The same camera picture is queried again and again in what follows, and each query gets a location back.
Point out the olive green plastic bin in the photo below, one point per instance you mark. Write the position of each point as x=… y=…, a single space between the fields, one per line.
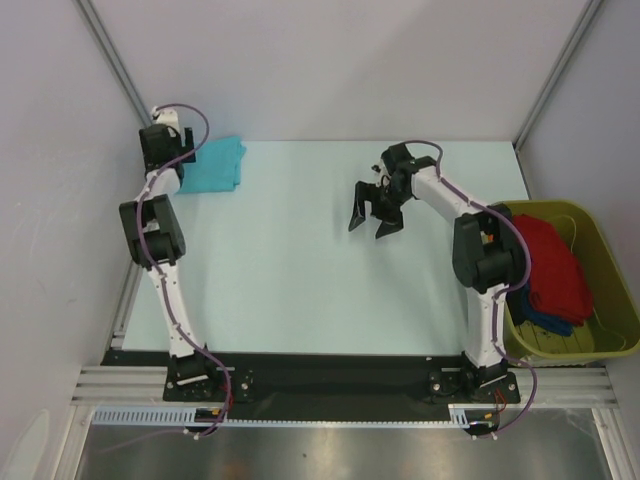
x=613 y=329

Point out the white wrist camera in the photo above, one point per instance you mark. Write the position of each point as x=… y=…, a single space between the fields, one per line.
x=381 y=174
x=167 y=116

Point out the blue t shirt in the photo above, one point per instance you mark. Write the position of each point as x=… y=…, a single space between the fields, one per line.
x=521 y=310

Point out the aluminium frame post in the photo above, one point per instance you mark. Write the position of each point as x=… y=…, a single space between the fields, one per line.
x=97 y=29
x=576 y=38

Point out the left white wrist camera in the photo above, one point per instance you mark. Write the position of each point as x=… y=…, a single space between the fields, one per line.
x=167 y=116

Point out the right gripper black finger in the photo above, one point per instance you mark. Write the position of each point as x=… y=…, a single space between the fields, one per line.
x=362 y=194
x=391 y=221

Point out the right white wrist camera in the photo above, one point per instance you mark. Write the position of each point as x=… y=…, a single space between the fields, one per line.
x=381 y=174

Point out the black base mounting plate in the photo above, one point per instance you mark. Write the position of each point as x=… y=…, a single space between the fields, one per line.
x=278 y=386

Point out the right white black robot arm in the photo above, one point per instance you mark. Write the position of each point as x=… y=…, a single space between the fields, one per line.
x=490 y=257

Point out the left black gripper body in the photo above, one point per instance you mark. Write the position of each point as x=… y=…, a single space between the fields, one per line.
x=189 y=144

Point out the left aluminium frame post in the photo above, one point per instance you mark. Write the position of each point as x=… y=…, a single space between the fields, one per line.
x=97 y=29

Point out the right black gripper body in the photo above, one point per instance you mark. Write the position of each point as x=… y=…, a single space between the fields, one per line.
x=379 y=201

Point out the aluminium front rail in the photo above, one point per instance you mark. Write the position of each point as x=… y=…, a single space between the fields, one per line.
x=120 y=385

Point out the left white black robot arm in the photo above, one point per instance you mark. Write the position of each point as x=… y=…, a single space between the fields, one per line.
x=156 y=242

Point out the turquoise t shirt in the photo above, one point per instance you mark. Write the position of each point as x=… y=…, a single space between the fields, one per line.
x=217 y=168

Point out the white slotted cable duct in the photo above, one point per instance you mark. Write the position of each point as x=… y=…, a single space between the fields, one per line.
x=197 y=418

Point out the right aluminium frame post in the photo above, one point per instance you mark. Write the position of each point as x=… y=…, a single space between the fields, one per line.
x=576 y=38

